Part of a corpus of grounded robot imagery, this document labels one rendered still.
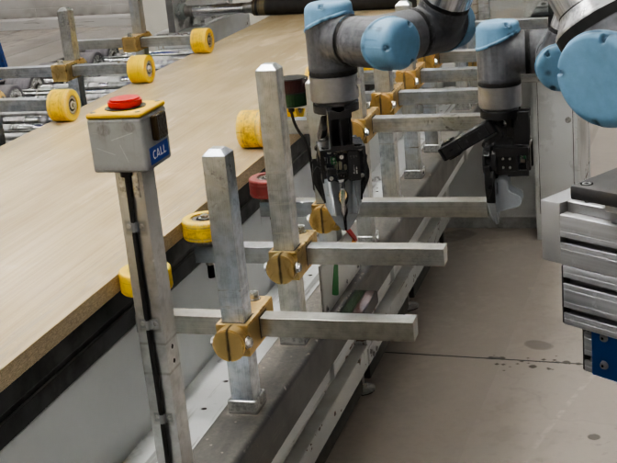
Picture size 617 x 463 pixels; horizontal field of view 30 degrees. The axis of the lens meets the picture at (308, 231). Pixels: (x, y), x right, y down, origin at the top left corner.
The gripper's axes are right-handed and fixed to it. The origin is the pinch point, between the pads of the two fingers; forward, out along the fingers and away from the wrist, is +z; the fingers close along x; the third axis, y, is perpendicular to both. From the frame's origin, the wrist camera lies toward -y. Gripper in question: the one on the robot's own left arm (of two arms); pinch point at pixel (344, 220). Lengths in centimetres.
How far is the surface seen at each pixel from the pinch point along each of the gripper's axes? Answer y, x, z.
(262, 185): -31.8, -12.2, 1.3
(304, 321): 20.5, -8.9, 8.2
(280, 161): -1.9, -9.3, -10.5
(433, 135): -119, 36, 17
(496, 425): -95, 44, 91
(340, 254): -3.2, -1.0, 6.8
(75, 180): -51, -49, 1
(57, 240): -11.4, -47.9, 1.3
